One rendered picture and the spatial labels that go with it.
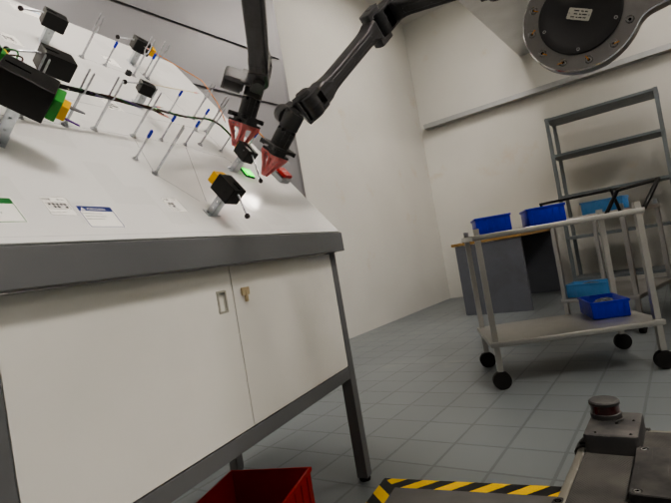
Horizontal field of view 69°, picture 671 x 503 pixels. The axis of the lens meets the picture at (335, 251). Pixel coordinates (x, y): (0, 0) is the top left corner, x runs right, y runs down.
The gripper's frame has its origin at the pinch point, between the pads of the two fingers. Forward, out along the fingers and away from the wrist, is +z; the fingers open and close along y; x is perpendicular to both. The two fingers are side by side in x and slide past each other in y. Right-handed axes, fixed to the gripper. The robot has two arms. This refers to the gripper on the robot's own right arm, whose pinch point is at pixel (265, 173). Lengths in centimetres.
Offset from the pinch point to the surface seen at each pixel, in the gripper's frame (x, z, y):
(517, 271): -2, 24, -382
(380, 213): -169, 55, -392
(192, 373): 41, 35, 37
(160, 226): 21, 11, 44
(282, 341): 35.4, 35.0, 1.9
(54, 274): 33, 16, 69
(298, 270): 20.6, 20.9, -10.1
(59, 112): 9, -2, 64
